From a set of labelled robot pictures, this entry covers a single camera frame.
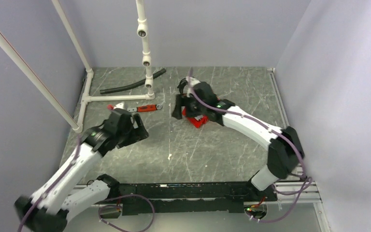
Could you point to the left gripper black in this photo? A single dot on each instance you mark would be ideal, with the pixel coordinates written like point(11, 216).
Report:
point(140, 132)

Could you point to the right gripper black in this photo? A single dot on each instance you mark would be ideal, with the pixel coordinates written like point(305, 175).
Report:
point(177, 112)

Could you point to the red plastic bin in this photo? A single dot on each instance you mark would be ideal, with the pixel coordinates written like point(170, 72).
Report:
point(197, 121)

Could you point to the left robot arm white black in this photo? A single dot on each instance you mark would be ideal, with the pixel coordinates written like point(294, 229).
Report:
point(52, 206)

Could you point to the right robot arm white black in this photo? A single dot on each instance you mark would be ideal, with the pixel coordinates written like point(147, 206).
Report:
point(260, 132)

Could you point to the red handled adjustable wrench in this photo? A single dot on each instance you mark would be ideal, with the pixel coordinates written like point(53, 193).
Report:
point(145, 108)

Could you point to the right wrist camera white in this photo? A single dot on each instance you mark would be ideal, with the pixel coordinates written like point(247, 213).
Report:
point(190, 84)

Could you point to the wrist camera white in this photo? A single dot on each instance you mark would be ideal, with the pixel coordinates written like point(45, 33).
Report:
point(190, 84)
point(116, 106)

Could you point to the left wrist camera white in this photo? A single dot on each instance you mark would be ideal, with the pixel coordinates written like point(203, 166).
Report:
point(116, 106)

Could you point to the white PVC pipe frame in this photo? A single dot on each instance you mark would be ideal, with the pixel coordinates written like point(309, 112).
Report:
point(77, 125)

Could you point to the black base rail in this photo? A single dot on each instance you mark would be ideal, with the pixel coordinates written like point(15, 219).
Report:
point(232, 197)

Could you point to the aluminium rail right side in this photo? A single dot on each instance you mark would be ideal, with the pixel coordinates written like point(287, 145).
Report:
point(296, 184)

